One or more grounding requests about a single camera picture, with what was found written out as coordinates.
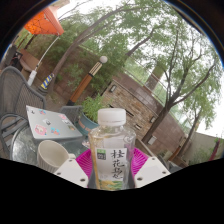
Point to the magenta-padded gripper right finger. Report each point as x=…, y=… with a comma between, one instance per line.
x=150, y=170

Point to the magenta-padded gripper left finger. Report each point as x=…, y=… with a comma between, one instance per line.
x=70, y=171

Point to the clear white-capped drink bottle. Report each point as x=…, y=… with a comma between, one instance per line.
x=111, y=160

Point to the white ribbed mug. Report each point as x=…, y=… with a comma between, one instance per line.
x=50, y=155

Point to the dark-trunked tree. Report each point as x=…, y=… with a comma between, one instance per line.
x=158, y=121

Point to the silver laptop with stickers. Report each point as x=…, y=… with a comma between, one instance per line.
x=53, y=123

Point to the green plant in blue pot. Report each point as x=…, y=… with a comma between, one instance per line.
x=91, y=108

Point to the closed maroon umbrella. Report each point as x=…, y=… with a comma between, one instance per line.
x=216, y=148

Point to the yellow and blue striped bollard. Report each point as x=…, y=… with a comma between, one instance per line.
x=46, y=82

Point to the wooden bench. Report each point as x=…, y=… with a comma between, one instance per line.
x=29, y=60

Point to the dark wicker patio chair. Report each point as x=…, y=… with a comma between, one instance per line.
x=11, y=56

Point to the orange patio umbrella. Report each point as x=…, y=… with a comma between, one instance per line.
x=45, y=21

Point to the short wooden lamp post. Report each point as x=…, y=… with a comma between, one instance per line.
x=175, y=154

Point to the grey wall box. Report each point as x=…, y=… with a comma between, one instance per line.
x=151, y=140

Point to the black wall lantern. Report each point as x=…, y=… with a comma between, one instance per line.
x=153, y=119
x=113, y=88

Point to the wooden globe lamp post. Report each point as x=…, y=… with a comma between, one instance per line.
x=85, y=83

